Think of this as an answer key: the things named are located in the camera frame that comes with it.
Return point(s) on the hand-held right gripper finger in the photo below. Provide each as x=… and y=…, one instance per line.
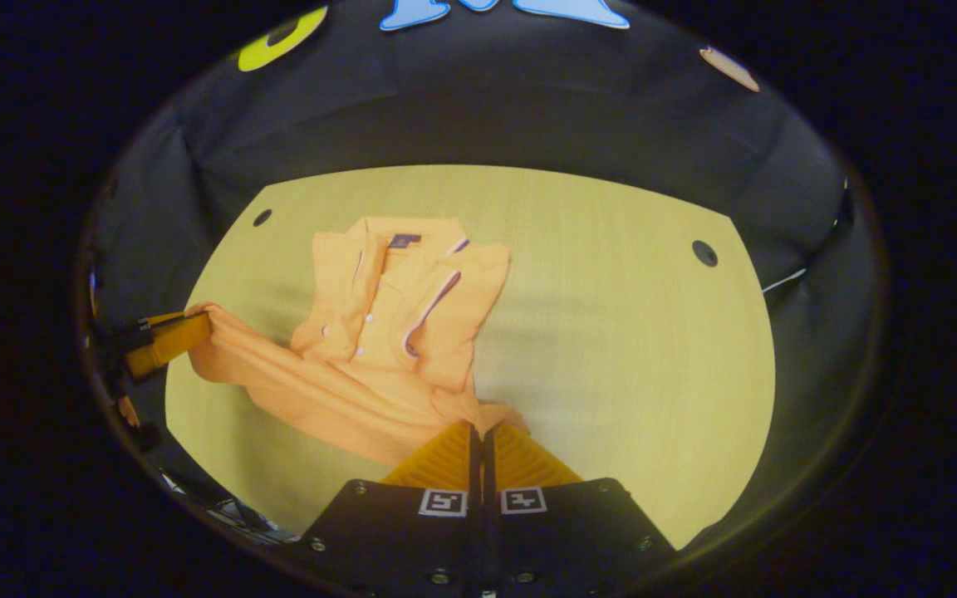
x=490, y=473
x=473, y=473

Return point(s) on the orange T-shirt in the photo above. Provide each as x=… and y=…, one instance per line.
x=379, y=332

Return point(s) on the black backdrop cloth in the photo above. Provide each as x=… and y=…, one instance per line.
x=528, y=108

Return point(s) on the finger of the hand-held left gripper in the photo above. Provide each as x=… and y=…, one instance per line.
x=171, y=342

